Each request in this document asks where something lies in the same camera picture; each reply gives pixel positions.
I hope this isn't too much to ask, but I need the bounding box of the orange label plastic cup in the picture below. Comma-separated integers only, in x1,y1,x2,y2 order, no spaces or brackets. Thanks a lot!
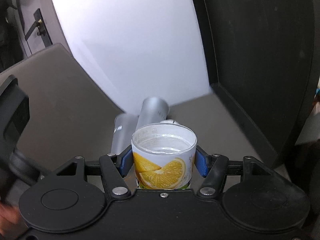
131,122,197,190

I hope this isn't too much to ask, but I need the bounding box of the clear tall plastic cup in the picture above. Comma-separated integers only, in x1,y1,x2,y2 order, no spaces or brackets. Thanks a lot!
111,113,138,155

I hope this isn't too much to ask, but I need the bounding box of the frosted grey tall cup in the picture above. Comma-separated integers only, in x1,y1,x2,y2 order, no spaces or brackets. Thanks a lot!
136,96,169,130

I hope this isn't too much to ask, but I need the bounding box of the person's left hand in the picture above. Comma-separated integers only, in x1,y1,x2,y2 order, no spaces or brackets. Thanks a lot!
0,203,20,232

